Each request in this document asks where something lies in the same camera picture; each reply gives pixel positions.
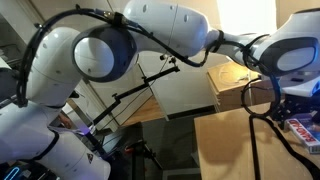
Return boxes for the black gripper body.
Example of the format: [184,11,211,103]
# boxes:
[271,95,320,129]

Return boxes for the blue band-aid box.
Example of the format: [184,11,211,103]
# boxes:
[286,113,320,154]

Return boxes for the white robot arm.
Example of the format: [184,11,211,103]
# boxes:
[0,0,320,180]

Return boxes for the wooden dresser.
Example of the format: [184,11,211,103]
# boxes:
[207,62,274,112]

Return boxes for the black bag strap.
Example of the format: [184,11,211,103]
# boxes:
[248,114,320,180]

